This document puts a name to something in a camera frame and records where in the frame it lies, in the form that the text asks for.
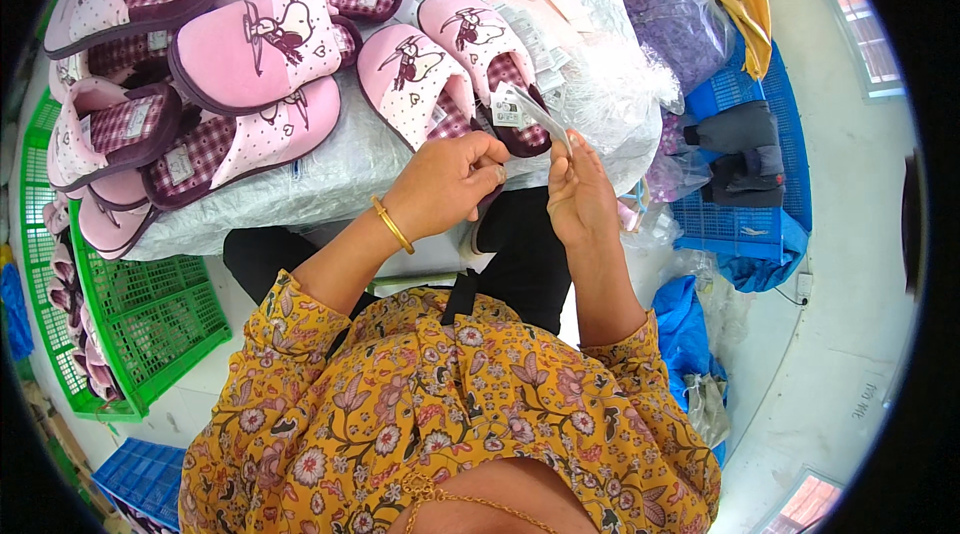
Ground gold bracelet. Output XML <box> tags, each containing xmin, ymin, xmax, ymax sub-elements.
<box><xmin>370</xmin><ymin>195</ymin><xmax>416</xmax><ymax>256</ymax></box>

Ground small blue plastic crate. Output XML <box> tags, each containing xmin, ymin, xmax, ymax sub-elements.
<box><xmin>91</xmin><ymin>438</ymin><xmax>189</xmax><ymax>532</ymax></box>

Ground clear bag of purple slippers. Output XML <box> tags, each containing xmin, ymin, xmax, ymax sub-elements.
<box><xmin>621</xmin><ymin>0</ymin><xmax>738</xmax><ymax>97</ymax></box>

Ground dark grey slippers bundle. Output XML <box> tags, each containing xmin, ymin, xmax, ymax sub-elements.
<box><xmin>682</xmin><ymin>100</ymin><xmax>787</xmax><ymax>209</ymax></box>

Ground window with red grille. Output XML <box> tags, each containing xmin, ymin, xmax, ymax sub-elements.
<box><xmin>753</xmin><ymin>468</ymin><xmax>847</xmax><ymax>534</ymax></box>
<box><xmin>787</xmin><ymin>0</ymin><xmax>909</xmax><ymax>101</ymax></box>

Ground blue tarp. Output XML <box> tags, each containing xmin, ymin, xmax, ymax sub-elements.
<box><xmin>716</xmin><ymin>210</ymin><xmax>811</xmax><ymax>294</ymax></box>

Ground white paper tag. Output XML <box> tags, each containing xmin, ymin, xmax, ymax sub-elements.
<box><xmin>491</xmin><ymin>81</ymin><xmax>573</xmax><ymax>157</ymax></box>

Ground person's right hand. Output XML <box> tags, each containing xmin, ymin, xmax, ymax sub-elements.
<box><xmin>546</xmin><ymin>130</ymin><xmax>622</xmax><ymax>250</ymax></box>

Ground person's body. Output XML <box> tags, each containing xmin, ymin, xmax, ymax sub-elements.
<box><xmin>178</xmin><ymin>269</ymin><xmax>723</xmax><ymax>534</ymax></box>

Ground row of slippers in crate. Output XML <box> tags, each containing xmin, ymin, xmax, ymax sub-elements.
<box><xmin>41</xmin><ymin>196</ymin><xmax>126</xmax><ymax>403</ymax></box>

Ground pile of pink slippers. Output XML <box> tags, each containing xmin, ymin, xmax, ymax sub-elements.
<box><xmin>42</xmin><ymin>0</ymin><xmax>569</xmax><ymax>261</ymax></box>

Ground white woven plastic sheet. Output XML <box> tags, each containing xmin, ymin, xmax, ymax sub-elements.
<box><xmin>123</xmin><ymin>0</ymin><xmax>666</xmax><ymax>262</ymax></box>

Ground heap of loose paper tags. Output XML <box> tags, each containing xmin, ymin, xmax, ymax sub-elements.
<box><xmin>438</xmin><ymin>0</ymin><xmax>573</xmax><ymax>94</ymax></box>

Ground small clear plastic bag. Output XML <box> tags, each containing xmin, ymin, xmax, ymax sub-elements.
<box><xmin>645</xmin><ymin>112</ymin><xmax>714</xmax><ymax>205</ymax></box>

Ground grey plastic bag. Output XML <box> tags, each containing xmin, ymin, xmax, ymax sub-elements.
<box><xmin>682</xmin><ymin>372</ymin><xmax>732</xmax><ymax>449</ymax></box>

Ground green plastic crate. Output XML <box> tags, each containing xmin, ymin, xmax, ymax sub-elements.
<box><xmin>18</xmin><ymin>91</ymin><xmax>234</xmax><ymax>424</ymax></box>

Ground blue plastic bag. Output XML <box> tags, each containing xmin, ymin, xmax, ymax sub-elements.
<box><xmin>651</xmin><ymin>275</ymin><xmax>730</xmax><ymax>469</ymax></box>

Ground person's legs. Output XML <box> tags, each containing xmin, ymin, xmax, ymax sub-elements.
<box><xmin>222</xmin><ymin>186</ymin><xmax>576</xmax><ymax>337</ymax></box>

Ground person's left hand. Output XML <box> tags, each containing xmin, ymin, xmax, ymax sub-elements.
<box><xmin>381</xmin><ymin>131</ymin><xmax>511</xmax><ymax>244</ymax></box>

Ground large blue plastic crate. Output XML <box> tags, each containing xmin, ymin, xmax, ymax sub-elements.
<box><xmin>671</xmin><ymin>39</ymin><xmax>814</xmax><ymax>265</ymax></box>

